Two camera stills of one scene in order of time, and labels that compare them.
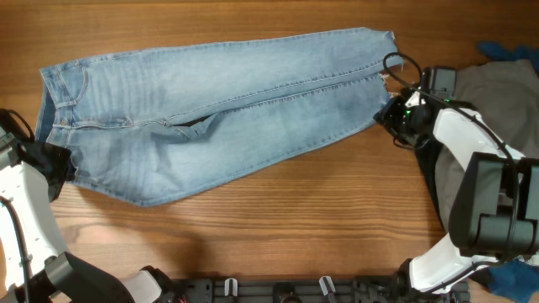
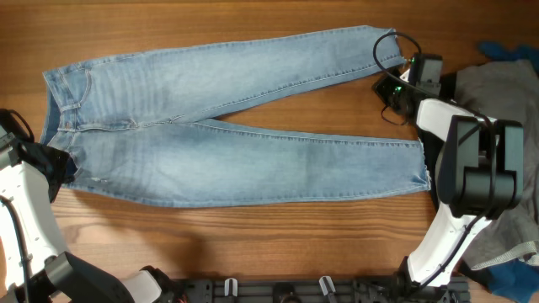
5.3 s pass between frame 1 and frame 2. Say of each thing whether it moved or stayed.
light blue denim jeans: moved
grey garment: stayed
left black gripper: stayed
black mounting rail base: stayed
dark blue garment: stayed
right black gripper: moved
